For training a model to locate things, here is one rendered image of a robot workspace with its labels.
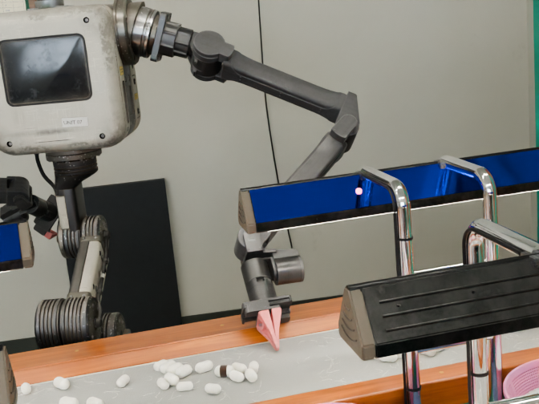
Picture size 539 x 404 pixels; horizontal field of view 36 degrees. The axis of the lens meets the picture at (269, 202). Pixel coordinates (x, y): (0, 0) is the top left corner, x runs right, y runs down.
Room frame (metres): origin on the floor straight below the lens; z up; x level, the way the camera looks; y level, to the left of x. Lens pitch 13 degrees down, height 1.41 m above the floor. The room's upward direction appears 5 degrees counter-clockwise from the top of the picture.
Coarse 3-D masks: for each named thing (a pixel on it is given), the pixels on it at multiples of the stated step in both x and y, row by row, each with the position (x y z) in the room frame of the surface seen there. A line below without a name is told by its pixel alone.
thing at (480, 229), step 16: (480, 224) 1.01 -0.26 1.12; (496, 224) 0.99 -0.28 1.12; (464, 240) 1.04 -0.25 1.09; (480, 240) 1.03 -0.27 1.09; (496, 240) 0.95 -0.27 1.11; (512, 240) 0.93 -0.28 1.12; (528, 240) 0.91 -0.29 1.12; (464, 256) 1.04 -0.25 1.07; (480, 256) 1.04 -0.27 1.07; (480, 352) 1.04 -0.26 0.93; (480, 368) 1.04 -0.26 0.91; (480, 384) 1.04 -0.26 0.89; (480, 400) 1.04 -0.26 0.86; (512, 400) 1.05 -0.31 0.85; (528, 400) 1.05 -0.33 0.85
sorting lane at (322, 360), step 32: (224, 352) 1.57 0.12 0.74; (256, 352) 1.56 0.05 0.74; (288, 352) 1.54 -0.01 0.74; (320, 352) 1.53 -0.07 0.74; (352, 352) 1.52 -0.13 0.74; (448, 352) 1.47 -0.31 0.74; (32, 384) 1.50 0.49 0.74; (96, 384) 1.48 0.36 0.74; (128, 384) 1.47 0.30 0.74; (224, 384) 1.43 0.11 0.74; (256, 384) 1.41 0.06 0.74; (288, 384) 1.40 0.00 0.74; (320, 384) 1.39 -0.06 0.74
